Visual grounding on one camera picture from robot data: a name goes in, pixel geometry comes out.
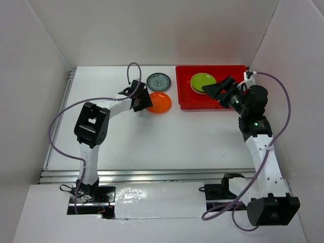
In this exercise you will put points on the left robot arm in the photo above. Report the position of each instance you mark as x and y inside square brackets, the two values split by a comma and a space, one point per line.
[92, 126]

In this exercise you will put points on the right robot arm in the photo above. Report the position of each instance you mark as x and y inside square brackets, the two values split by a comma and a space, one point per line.
[266, 197]

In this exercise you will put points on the green plate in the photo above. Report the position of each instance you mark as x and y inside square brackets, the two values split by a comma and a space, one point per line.
[205, 77]

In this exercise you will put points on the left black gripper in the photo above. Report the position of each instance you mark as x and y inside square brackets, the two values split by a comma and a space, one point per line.
[147, 102]

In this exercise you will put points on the orange plate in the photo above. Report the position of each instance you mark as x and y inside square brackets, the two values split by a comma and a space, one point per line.
[161, 103]

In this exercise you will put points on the aluminium frame rail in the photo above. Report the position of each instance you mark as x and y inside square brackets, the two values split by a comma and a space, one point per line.
[143, 146]

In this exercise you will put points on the white foil cover panel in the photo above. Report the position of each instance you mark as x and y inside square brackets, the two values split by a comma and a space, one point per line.
[159, 200]

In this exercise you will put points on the blue white patterned plate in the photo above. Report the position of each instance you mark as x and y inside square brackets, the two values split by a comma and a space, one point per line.
[158, 82]

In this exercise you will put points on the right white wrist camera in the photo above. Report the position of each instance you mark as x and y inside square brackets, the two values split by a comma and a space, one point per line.
[249, 80]

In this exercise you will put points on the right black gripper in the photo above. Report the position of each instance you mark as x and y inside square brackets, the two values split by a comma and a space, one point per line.
[214, 89]

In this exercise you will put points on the beige floral plate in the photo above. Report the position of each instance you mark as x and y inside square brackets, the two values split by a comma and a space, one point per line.
[196, 86]

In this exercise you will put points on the red plastic bin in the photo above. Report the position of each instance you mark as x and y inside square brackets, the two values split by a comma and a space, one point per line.
[188, 98]

